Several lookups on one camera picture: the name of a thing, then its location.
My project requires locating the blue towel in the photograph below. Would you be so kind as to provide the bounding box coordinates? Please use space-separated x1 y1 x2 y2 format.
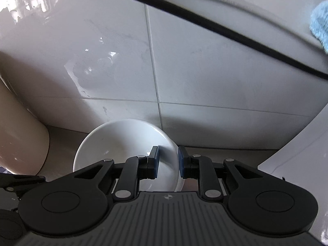
310 1 328 55

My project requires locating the white ceramic bowl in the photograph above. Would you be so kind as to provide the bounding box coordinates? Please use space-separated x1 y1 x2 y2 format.
73 119 184 192

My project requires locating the black cable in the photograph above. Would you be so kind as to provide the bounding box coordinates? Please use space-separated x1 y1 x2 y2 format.
77 0 328 80

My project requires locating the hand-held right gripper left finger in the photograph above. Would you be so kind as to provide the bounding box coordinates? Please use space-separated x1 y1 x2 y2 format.
74 146 161 202

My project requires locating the white microwave oven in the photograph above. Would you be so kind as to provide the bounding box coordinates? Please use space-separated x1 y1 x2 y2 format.
257 113 328 243

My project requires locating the beige electric kettle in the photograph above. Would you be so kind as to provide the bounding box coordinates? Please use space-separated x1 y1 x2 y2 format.
0 75 50 176

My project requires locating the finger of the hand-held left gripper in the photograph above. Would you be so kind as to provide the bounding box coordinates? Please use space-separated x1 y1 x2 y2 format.
0 173 46 201

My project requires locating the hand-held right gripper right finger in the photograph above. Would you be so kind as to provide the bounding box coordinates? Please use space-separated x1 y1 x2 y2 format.
178 145 259 202

